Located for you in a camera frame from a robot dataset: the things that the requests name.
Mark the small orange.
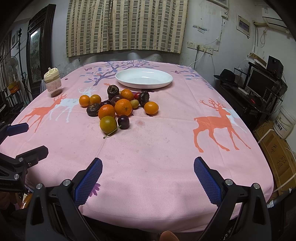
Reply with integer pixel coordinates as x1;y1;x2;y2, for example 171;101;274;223
79;95;90;108
89;94;101;104

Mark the dark wrinkled fruit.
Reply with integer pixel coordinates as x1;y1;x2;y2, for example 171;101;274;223
107;85;119;100
138;91;149;107
86;103;101;117

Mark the green-orange mandarin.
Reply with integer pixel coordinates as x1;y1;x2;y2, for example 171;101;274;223
100;116;117;134

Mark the dark wrinkled fruit top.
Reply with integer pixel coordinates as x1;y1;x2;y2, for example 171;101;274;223
107;85;119;100

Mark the dark cherry with stem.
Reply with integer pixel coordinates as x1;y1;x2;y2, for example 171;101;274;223
103;115;130;139

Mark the large orange mandarin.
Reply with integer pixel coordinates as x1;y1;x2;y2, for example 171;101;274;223
114;98;133;116

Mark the orange mandarin back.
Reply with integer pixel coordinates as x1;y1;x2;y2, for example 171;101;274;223
120;89;134;101

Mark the yellow-green longan fruit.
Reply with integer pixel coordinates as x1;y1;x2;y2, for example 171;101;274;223
130;99;139;109

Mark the red cherry tomato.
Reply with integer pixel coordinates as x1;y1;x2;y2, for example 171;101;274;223
134;92;140;100

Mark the large dark purple tomato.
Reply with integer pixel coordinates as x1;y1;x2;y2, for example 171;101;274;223
110;94;122;107

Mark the plastic jar with cream lid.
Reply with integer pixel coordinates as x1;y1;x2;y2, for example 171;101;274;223
44;67;62;97

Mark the standing fan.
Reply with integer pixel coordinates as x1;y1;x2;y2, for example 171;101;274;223
8;57;19;82

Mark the cardboard box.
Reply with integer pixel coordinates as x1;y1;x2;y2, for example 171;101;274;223
253;121;295;195

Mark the dark framed picture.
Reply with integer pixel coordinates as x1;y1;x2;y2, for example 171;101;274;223
26;4;56;98

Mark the checkered beige curtain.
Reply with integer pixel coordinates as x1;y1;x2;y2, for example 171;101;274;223
66;1;188;57

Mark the pink deer-print tablecloth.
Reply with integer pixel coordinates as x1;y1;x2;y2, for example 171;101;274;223
1;60;273;232

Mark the white oval plate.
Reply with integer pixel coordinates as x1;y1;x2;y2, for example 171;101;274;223
115;68;173;89

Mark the computer monitor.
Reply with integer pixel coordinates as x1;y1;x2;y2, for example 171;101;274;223
246;67;280;101

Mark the black hat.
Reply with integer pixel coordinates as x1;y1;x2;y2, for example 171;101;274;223
214;69;235;83

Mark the wall power strip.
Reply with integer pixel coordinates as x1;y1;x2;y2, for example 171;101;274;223
187;41;214;55

